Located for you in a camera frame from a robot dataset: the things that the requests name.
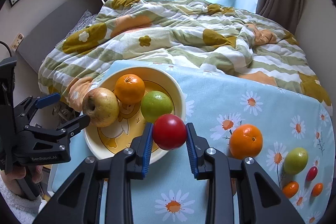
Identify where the small orange kumquat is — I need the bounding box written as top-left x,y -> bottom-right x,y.
282,181 -> 299,198
311,182 -> 323,197

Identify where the yellowish wrinkled apple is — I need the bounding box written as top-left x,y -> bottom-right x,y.
82,88 -> 120,127

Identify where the person's left hand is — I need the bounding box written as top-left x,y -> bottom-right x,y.
1,165 -> 43,184

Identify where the small green apple on table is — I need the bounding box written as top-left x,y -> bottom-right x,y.
283,147 -> 309,175

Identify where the grey bed headboard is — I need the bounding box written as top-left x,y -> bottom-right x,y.
18,0 -> 102,72

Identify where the orange mandarin on table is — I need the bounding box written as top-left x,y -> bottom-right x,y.
229,124 -> 263,160

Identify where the cream duck pattern bowl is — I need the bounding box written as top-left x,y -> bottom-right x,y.
84,67 -> 186,160

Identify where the blue daisy tablecloth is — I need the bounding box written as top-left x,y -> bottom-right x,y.
52,60 -> 335,223

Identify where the orange mandarin in bowl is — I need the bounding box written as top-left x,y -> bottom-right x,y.
114,74 -> 145,105

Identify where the green apple in bowl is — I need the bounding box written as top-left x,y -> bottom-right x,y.
141,91 -> 173,123

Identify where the grey patterned pillow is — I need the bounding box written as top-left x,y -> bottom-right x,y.
65,10 -> 97,38

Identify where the green striped floral duvet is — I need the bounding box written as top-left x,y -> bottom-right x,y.
38,0 -> 333,113

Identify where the wall power socket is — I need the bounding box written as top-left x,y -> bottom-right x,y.
10,33 -> 25,52

